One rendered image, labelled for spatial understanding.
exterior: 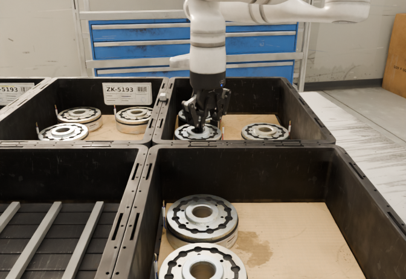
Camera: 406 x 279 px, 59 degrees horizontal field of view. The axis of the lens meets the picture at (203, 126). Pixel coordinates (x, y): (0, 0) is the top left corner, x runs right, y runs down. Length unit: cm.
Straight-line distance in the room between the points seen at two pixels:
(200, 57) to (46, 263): 44
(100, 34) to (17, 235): 215
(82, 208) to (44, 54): 306
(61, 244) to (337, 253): 38
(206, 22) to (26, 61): 306
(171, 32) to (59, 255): 224
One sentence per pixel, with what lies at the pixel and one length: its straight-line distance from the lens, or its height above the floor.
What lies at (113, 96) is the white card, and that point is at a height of 88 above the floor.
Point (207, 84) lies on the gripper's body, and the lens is 73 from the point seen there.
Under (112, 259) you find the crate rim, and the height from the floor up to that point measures 93.
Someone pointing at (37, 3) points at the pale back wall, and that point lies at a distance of 357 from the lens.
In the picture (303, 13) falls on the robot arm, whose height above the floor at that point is 109.
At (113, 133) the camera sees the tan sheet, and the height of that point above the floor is 83.
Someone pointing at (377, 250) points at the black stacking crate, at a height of 88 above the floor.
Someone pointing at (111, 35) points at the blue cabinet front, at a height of 78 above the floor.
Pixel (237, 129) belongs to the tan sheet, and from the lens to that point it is 87.
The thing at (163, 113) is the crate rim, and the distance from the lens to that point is 70.
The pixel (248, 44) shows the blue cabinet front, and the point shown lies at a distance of 279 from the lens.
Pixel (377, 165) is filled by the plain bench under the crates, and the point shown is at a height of 70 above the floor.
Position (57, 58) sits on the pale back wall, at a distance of 361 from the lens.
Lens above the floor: 118
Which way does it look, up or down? 23 degrees down
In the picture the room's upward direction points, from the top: straight up
